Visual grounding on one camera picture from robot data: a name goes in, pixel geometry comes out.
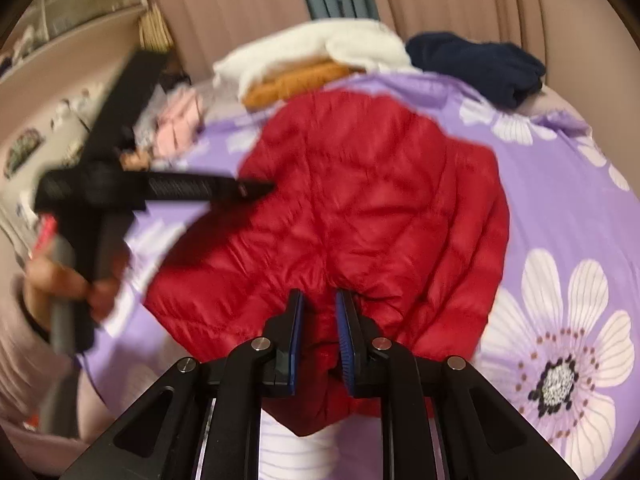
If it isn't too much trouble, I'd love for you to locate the white fleece garment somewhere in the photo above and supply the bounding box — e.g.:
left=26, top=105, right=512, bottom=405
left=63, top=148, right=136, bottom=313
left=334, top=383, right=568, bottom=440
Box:
left=213, top=18, right=413, bottom=100

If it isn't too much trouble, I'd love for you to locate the orange folded garment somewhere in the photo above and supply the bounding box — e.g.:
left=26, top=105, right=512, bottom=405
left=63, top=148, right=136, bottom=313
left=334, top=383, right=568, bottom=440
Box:
left=241, top=61, right=362, bottom=110

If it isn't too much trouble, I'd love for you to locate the pink folded garment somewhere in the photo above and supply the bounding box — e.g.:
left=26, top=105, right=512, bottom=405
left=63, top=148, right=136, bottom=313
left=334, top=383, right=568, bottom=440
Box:
left=153, top=87, right=203, bottom=158

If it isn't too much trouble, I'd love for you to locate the navy blue folded garment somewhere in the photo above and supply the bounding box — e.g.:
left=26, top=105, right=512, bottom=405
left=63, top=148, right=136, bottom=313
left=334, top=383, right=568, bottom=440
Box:
left=406, top=32, right=546, bottom=110

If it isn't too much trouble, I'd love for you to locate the beige curtain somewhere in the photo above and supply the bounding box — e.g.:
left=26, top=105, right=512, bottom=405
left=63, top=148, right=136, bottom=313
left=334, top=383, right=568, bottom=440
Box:
left=150, top=0, right=639, bottom=188

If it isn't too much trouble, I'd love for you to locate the person's left hand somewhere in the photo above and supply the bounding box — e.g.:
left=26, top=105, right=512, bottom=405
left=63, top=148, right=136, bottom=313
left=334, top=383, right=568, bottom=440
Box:
left=23, top=246, right=130, bottom=332

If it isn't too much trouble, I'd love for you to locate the left forearm pink sleeve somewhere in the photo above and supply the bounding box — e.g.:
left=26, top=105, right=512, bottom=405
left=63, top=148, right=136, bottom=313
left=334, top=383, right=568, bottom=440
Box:
left=0, top=278, right=114, bottom=476

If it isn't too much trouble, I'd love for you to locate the tan small garment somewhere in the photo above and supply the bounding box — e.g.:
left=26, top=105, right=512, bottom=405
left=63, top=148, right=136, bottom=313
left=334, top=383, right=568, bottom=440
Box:
left=119, top=150, right=152, bottom=171

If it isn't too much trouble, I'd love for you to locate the red quilted down jacket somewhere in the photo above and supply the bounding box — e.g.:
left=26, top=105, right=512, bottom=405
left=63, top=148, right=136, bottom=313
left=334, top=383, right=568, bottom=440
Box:
left=143, top=91, right=509, bottom=437

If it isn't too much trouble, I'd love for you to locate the purple floral bed sheet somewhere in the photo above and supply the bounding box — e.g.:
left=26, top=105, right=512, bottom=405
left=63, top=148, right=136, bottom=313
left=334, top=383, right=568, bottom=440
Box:
left=81, top=74, right=639, bottom=479

